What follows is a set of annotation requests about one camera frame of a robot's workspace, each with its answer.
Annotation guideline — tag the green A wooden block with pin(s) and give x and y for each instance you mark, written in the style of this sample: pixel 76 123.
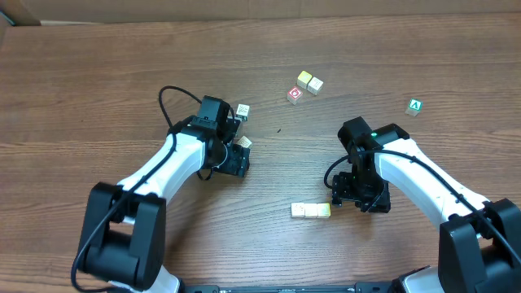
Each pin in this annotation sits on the green A wooden block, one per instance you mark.
pixel 414 107

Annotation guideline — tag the blue-sided wooden block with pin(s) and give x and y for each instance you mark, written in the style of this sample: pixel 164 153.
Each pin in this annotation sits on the blue-sided wooden block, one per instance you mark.
pixel 244 142

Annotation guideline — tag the green-sided wooden block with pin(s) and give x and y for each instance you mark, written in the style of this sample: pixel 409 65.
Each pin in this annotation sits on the green-sided wooden block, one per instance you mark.
pixel 242 112

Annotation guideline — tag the yellow-sided wooden block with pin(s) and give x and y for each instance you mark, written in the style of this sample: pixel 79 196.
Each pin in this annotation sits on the yellow-sided wooden block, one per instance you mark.
pixel 315 86

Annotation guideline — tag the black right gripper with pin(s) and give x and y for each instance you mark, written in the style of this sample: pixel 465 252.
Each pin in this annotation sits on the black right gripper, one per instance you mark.
pixel 356 195

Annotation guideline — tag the yellow-topped wooden block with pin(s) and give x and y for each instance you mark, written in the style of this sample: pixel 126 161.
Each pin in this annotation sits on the yellow-topped wooden block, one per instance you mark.
pixel 303 79

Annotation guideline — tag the yellow wooden block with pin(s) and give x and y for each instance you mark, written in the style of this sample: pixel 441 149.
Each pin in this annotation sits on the yellow wooden block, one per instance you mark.
pixel 323 210

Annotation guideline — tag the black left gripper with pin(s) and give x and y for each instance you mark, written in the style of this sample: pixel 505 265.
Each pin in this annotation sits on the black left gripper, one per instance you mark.
pixel 238 160

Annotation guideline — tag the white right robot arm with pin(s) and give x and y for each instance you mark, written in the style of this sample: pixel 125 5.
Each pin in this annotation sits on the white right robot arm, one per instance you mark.
pixel 479 240

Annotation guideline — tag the red-topped wooden block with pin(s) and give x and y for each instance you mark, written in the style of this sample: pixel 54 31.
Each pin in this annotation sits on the red-topped wooden block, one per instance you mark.
pixel 294 95

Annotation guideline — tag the red W wooden block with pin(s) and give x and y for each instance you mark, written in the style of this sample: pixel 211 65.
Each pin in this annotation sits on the red W wooden block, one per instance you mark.
pixel 310 210

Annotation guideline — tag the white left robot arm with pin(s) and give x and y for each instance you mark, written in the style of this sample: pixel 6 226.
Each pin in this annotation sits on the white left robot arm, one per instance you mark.
pixel 123 235

